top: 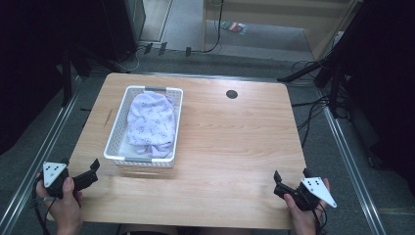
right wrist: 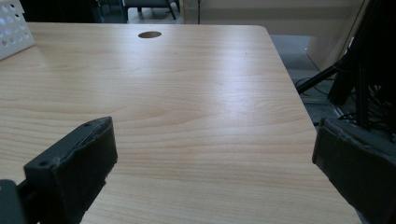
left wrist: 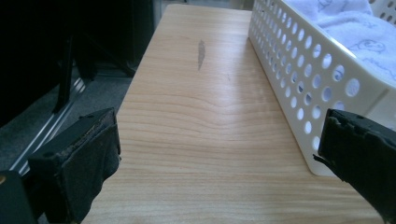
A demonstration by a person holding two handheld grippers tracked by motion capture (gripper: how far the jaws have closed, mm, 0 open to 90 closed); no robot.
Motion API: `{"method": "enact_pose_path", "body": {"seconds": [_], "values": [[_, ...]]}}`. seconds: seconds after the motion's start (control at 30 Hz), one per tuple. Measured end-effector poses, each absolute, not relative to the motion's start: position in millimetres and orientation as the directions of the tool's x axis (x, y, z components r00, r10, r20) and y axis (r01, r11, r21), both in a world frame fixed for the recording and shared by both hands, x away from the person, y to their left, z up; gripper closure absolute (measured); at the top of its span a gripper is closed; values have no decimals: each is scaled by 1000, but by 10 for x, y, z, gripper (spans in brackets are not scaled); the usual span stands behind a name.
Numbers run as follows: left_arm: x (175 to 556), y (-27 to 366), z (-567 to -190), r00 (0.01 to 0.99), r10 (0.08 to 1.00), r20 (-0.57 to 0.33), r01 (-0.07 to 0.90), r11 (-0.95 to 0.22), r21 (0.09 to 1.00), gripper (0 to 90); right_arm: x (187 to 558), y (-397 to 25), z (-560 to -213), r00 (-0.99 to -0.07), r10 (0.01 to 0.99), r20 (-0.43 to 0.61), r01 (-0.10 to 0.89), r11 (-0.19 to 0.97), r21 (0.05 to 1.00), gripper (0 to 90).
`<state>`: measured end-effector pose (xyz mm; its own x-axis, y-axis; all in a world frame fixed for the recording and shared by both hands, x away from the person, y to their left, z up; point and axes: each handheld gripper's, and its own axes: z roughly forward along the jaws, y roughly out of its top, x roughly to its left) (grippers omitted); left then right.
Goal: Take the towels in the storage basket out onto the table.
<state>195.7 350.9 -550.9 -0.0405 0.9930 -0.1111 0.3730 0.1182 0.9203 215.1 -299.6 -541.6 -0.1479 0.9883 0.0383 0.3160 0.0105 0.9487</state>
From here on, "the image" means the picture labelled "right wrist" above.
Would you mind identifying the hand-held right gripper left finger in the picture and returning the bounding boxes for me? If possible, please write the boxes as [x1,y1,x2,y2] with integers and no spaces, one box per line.
[23,116,119,224]

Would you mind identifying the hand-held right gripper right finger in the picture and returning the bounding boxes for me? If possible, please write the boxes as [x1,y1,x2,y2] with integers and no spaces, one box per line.
[312,117,396,224]

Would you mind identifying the black metal stand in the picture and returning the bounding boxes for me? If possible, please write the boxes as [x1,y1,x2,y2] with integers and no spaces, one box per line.
[295,0,396,143]

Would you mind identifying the white perforated basket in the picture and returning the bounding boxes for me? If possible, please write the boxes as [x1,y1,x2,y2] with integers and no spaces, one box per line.
[0,0,36,62]

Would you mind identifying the black chair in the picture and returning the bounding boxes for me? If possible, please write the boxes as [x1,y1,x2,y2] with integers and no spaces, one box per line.
[122,0,181,22]

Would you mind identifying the black cables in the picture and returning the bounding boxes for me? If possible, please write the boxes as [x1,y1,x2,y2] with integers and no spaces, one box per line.
[293,76,335,97]

